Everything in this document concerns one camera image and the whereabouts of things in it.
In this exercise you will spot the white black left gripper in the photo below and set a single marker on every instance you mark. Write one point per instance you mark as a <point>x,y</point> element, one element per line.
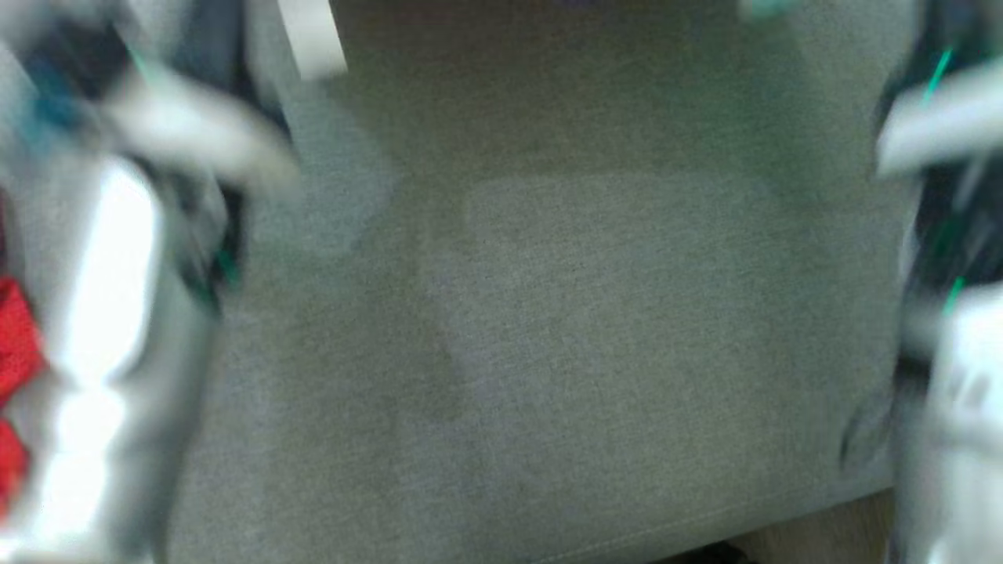
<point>196,133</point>

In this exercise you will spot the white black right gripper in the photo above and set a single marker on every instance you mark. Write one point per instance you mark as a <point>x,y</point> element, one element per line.
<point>948,117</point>

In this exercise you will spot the red white-waistband shorts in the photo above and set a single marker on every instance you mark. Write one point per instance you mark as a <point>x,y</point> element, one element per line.
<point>14,345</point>

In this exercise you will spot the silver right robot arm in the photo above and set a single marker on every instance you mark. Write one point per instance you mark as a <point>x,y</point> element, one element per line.
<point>964,407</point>

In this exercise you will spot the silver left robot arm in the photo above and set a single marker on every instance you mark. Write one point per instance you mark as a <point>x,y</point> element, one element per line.
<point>102,329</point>

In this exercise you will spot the large grey sofa seat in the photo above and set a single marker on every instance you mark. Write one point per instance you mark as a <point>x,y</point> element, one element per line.
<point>548,313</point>

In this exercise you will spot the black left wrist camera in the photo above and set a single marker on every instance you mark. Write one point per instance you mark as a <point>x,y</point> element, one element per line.
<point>70,55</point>

